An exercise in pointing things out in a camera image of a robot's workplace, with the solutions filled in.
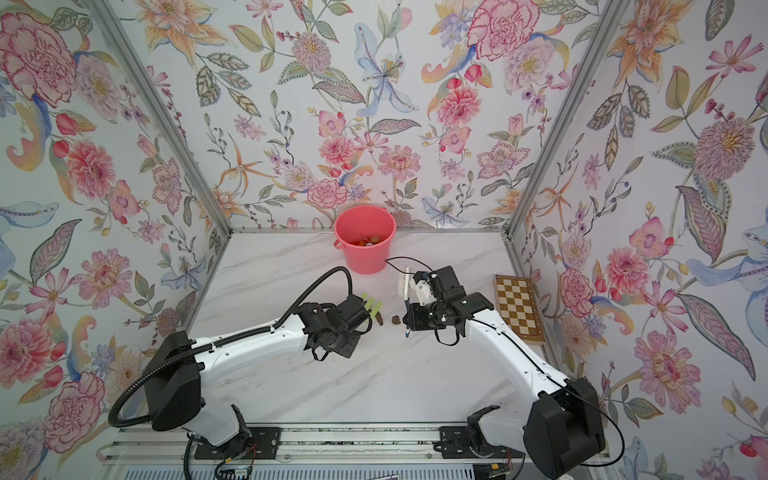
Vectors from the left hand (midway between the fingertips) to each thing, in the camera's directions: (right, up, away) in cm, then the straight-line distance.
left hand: (353, 343), depth 82 cm
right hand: (+14, +8, 0) cm, 16 cm away
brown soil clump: (+12, +3, +14) cm, 19 cm away
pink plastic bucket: (+1, +32, +28) cm, 43 cm away
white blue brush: (+14, +15, -2) cm, 21 cm away
